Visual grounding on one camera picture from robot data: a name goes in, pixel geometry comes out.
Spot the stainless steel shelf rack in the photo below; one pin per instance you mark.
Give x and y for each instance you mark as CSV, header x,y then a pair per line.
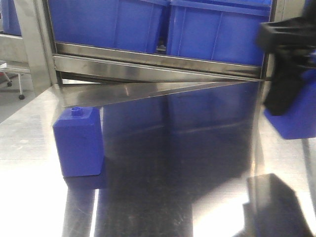
x,y
36,52

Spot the blue plastic bin left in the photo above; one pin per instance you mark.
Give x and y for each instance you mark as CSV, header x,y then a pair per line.
x,y
132,25

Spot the blue plastic bin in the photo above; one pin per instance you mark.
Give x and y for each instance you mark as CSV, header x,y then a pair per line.
x,y
217,30
132,25

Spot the blue plastic bin right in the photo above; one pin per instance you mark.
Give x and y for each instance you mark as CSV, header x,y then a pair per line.
x,y
217,30

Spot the blue bottle without cap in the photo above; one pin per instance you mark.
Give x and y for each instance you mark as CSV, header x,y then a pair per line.
x,y
79,141

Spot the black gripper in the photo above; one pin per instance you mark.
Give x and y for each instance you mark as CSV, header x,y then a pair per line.
x,y
291,42

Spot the blue bottle with square cap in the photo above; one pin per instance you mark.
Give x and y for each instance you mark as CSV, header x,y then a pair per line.
x,y
299,122

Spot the blue bin far left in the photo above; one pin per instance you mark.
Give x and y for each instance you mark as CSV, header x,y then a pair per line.
x,y
9,18

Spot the wheeled metal cart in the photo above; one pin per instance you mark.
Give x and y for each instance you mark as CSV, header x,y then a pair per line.
x,y
17,69

